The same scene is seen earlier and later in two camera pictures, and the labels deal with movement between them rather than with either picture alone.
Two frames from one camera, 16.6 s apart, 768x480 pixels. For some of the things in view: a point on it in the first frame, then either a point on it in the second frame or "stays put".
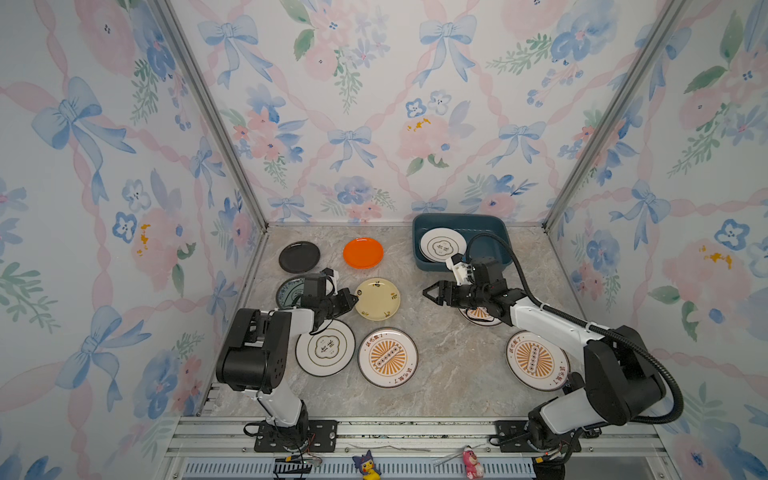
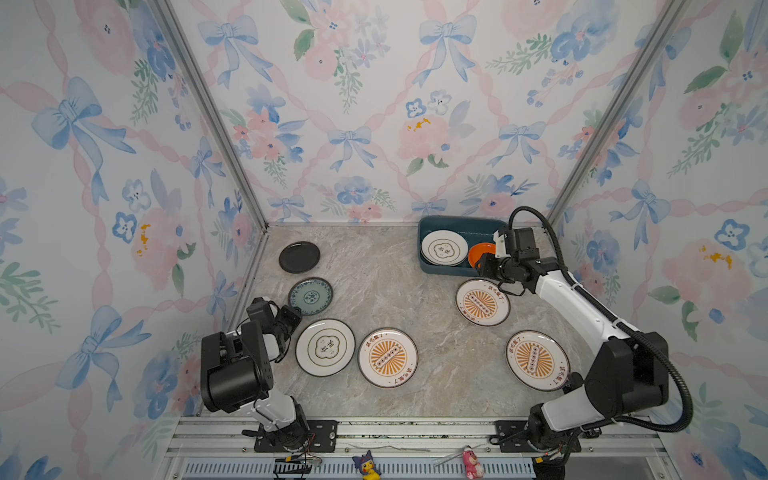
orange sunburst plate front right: x=537 y=362 stays put
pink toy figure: x=474 y=469 stays put
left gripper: x=342 y=295 -> x=292 y=316
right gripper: x=451 y=288 -> x=483 y=269
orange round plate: x=363 y=253 -> x=476 y=251
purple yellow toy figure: x=366 y=466 stays put
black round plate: x=299 y=257 stays put
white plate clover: x=440 y=244 stays put
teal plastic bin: x=469 y=224 stays put
